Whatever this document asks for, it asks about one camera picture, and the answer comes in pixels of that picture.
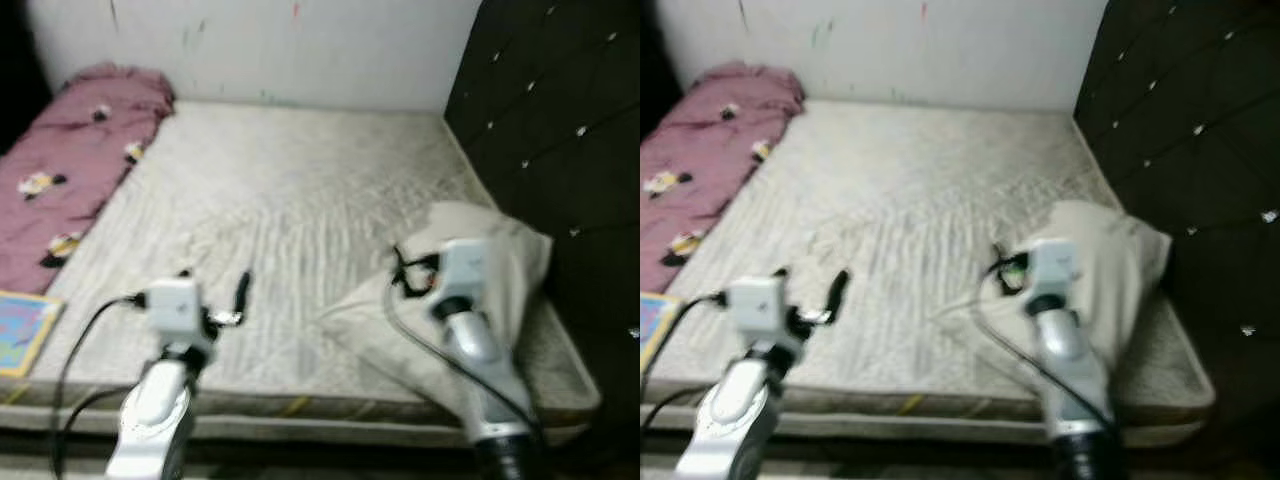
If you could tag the pale grey pillow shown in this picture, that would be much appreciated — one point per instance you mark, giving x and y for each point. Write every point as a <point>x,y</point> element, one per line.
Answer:
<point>520,270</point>
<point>1120,270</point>

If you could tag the grey patterned mattress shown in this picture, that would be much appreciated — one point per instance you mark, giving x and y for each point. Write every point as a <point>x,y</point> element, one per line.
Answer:
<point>930,180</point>
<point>300,180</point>

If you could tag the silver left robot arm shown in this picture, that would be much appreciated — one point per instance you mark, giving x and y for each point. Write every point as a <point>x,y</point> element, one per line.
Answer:
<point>150,410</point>
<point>730,405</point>

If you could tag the black tufted headboard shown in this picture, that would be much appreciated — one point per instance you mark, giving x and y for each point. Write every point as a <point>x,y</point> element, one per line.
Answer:
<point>560,150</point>
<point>1180,150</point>

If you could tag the purple printed blanket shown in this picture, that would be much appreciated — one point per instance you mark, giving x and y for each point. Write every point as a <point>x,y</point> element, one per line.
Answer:
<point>70,170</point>
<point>700,160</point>

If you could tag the colourful children's book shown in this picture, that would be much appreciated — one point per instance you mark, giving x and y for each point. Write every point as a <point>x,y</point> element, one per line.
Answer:
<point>655,330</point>
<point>22,335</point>

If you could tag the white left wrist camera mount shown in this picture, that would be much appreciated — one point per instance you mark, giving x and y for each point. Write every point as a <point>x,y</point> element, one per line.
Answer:
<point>755,303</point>
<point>175,305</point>

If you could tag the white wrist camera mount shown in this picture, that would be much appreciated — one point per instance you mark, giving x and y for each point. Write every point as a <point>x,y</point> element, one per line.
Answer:
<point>755,303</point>
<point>175,305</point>
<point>465,265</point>
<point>1055,265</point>

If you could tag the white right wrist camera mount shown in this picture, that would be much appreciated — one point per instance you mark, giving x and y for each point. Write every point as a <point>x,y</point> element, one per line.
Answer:
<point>1055,265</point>
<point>465,265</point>

